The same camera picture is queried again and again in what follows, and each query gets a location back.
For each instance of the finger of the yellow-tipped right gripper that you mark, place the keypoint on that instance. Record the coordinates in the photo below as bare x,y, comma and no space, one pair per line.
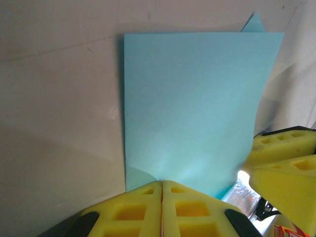
284,145
288,187

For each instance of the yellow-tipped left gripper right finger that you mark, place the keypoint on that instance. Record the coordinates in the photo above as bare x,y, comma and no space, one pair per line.
195,214

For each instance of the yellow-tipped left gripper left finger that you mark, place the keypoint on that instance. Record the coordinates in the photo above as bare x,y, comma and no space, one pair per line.
128,214

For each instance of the light blue cloth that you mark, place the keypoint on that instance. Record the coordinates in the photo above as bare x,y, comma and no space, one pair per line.
192,103

